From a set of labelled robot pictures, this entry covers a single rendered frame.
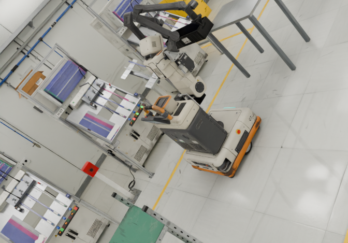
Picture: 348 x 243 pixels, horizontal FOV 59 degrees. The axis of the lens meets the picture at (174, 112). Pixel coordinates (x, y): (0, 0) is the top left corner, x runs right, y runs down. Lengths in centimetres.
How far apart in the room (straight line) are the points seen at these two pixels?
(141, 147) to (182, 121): 184
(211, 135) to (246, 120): 41
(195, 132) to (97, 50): 372
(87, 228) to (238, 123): 234
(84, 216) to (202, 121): 213
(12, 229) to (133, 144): 171
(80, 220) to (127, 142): 113
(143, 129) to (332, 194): 271
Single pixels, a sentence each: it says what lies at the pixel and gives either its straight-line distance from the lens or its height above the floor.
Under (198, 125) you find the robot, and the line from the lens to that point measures 269.
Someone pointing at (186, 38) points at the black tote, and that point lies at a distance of 294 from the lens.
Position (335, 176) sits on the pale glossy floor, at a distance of 246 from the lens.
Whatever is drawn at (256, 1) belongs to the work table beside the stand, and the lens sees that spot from 325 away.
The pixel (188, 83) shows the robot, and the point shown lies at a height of 84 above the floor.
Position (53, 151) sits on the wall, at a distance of 564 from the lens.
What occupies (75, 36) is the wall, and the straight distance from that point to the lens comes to 597.
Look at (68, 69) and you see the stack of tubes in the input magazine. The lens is 421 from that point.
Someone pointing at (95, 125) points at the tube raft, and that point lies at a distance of 397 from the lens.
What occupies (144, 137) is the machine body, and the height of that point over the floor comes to 25.
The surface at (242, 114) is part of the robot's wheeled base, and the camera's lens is 299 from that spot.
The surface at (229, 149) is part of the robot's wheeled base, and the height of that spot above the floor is 23.
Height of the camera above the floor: 190
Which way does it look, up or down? 24 degrees down
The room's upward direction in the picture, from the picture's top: 49 degrees counter-clockwise
